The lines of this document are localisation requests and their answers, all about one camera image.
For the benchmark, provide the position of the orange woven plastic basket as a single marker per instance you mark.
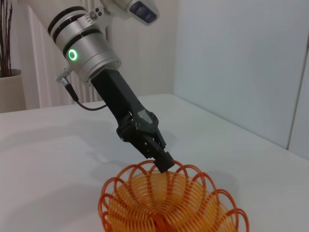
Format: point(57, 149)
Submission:
point(183, 205)

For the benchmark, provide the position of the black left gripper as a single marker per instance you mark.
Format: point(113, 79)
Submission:
point(118, 101)

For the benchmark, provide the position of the white backdrop panel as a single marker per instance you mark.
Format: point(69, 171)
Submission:
point(304, 96)
point(229, 48)

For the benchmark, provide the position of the beige plant pot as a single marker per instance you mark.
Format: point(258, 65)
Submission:
point(12, 91)

